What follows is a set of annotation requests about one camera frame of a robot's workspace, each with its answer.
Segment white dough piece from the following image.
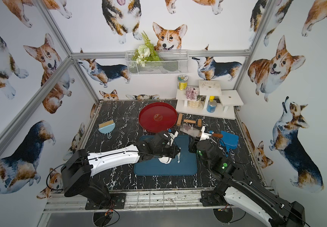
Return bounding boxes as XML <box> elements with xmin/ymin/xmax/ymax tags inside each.
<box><xmin>158</xmin><ymin>147</ymin><xmax>181</xmax><ymax>164</ymax></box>

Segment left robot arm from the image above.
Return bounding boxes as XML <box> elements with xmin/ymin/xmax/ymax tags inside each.
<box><xmin>61</xmin><ymin>129</ymin><xmax>181</xmax><ymax>208</ymax></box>

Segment yellow sunflower seed can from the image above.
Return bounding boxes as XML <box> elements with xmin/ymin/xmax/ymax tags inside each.
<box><xmin>177</xmin><ymin>75</ymin><xmax>189</xmax><ymax>90</ymax></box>

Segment blue can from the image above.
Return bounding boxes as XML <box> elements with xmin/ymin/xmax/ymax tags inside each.
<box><xmin>207</xmin><ymin>100</ymin><xmax>217</xmax><ymax>113</ymax></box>

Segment white tiered shelf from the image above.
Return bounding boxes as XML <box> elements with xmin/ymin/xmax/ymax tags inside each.
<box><xmin>176</xmin><ymin>80</ymin><xmax>244</xmax><ymax>120</ymax></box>

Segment white wire wall basket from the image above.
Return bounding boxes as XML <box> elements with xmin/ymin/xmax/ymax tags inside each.
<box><xmin>125</xmin><ymin>50</ymin><xmax>189</xmax><ymax>75</ymax></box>

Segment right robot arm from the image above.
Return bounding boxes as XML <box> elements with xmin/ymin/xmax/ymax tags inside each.
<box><xmin>189</xmin><ymin>139</ymin><xmax>305</xmax><ymax>227</ymax></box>

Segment metal dough scraper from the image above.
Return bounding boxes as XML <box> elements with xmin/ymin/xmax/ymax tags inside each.
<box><xmin>180</xmin><ymin>124</ymin><xmax>223</xmax><ymax>139</ymax></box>

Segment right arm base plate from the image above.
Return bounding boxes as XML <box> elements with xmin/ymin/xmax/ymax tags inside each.
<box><xmin>199</xmin><ymin>191</ymin><xmax>228</xmax><ymax>207</ymax></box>

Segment artificial green white flowers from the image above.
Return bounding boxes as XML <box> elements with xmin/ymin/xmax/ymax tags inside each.
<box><xmin>131</xmin><ymin>31</ymin><xmax>161</xmax><ymax>67</ymax></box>

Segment red round tray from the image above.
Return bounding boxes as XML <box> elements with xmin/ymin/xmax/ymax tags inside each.
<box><xmin>139</xmin><ymin>102</ymin><xmax>178</xmax><ymax>133</ymax></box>

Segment wooden double roller pin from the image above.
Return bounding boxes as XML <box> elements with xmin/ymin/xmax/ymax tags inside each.
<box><xmin>176</xmin><ymin>113</ymin><xmax>202</xmax><ymax>127</ymax></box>

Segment pink flower decoration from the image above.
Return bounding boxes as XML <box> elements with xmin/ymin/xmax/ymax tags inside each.
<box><xmin>185</xmin><ymin>87</ymin><xmax>199</xmax><ymax>101</ymax></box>

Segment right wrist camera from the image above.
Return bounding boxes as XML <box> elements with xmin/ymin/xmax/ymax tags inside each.
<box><xmin>200</xmin><ymin>126</ymin><xmax>212</xmax><ymax>141</ymax></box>

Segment light blue hand brush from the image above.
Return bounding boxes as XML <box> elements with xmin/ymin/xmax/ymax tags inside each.
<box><xmin>98</xmin><ymin>120</ymin><xmax>116</xmax><ymax>139</ymax></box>

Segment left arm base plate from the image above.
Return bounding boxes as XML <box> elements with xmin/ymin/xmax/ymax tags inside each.
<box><xmin>85</xmin><ymin>193</ymin><xmax>127</xmax><ymax>210</ymax></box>

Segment teal plastic tray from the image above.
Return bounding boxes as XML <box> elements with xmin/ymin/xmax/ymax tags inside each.
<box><xmin>134</xmin><ymin>135</ymin><xmax>197</xmax><ymax>176</ymax></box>

